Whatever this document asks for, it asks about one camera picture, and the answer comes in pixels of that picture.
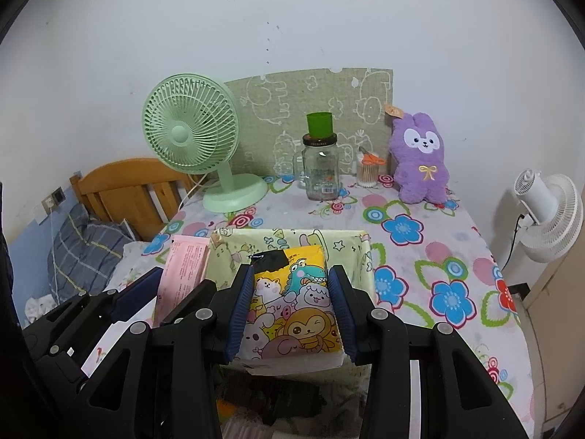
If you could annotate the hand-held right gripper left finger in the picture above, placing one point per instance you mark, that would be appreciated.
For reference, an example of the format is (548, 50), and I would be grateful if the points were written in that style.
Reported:
(240, 315)

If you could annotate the glass mug jar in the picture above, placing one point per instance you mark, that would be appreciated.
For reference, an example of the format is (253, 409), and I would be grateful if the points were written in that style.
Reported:
(320, 169)

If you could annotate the green cartoon wall mat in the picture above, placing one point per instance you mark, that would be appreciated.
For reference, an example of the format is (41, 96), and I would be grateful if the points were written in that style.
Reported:
(283, 100)

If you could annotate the floral tablecloth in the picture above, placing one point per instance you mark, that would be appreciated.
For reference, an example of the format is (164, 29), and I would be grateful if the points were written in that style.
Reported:
(411, 256)

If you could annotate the plaid grey pillow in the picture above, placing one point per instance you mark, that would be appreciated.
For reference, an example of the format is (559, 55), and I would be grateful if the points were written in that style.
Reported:
(82, 247)

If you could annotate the cartoon print storage box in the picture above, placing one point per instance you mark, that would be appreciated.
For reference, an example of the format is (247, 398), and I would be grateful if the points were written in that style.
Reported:
(219, 256)

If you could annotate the green desk fan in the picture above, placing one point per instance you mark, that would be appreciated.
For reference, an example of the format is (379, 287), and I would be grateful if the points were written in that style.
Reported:
(180, 135)

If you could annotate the green plastic cup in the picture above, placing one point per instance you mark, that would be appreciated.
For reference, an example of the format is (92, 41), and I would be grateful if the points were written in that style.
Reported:
(320, 123)

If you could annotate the yellow cartoon tissue pack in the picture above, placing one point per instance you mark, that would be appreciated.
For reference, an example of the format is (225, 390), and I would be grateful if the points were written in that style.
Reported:
(292, 311)

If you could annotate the orange scissors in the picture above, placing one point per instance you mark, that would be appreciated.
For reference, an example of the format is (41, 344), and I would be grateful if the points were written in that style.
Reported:
(372, 160)

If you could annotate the brown plush tag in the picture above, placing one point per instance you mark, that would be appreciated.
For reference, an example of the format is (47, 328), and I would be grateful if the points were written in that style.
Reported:
(393, 111)

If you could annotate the cotton swab container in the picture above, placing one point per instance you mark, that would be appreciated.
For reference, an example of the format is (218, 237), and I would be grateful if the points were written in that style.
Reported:
(368, 174)

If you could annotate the pink packet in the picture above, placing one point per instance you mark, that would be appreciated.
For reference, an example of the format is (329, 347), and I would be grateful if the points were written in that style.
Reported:
(183, 270)

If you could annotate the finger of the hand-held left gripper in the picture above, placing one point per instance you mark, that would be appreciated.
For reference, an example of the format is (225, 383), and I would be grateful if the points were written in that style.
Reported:
(135, 297)
(192, 299)

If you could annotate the wooden headboard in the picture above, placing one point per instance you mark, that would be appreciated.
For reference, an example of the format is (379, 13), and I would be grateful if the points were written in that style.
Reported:
(119, 192)

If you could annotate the white fan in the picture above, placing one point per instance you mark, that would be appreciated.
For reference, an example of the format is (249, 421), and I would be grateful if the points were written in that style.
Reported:
(553, 219)

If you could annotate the black cloth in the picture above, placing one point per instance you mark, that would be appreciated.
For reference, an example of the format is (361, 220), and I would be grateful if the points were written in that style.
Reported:
(283, 398)

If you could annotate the purple plush bunny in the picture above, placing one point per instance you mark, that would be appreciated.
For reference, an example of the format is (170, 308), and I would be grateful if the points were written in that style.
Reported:
(418, 178)

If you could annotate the wall socket panel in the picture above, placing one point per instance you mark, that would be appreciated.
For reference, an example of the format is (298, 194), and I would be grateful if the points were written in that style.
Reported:
(54, 199)

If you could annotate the white bed sheet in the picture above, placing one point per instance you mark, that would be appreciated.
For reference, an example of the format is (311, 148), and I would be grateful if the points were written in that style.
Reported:
(132, 260)

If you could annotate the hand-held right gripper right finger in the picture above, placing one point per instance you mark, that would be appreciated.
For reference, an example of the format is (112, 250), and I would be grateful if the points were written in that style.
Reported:
(343, 318)

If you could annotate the crumpled white clothing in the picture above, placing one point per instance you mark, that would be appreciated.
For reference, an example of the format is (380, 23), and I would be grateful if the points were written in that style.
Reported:
(41, 306)

